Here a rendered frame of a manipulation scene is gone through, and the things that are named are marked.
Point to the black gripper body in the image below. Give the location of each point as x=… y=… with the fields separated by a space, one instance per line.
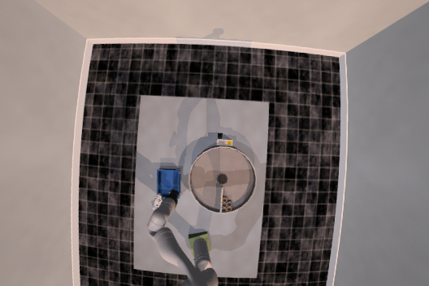
x=171 y=199

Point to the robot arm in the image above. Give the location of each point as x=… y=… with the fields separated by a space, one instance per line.
x=170 y=250

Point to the blue open crate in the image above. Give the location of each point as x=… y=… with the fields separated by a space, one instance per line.
x=167 y=180

